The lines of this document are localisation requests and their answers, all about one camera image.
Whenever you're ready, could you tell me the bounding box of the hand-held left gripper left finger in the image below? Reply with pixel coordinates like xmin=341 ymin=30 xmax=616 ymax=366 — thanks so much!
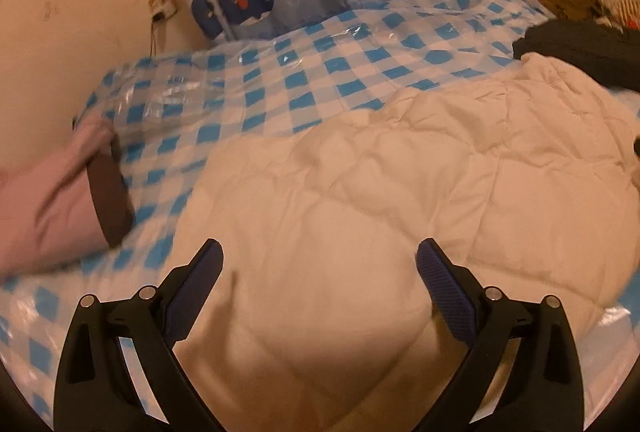
xmin=54 ymin=238 xmax=224 ymax=432

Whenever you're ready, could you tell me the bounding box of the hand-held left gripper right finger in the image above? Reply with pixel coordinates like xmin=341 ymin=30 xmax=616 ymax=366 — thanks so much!
xmin=416 ymin=238 xmax=585 ymax=432

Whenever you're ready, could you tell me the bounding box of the white quilted jacket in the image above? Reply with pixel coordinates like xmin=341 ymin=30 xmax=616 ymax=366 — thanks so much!
xmin=172 ymin=52 xmax=640 ymax=432

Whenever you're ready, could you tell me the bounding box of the pink garment with brown trim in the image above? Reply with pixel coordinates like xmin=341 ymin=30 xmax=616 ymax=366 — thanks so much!
xmin=0 ymin=114 xmax=136 ymax=273

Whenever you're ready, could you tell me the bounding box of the blue checkered plastic sheet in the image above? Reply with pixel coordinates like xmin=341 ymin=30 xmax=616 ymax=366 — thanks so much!
xmin=0 ymin=0 xmax=640 ymax=428

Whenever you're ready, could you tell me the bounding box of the black padded jacket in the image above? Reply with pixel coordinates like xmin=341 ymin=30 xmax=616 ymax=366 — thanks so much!
xmin=512 ymin=18 xmax=640 ymax=90

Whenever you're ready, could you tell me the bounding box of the striped cloth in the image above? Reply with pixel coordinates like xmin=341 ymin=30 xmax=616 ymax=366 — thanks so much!
xmin=595 ymin=0 xmax=640 ymax=33

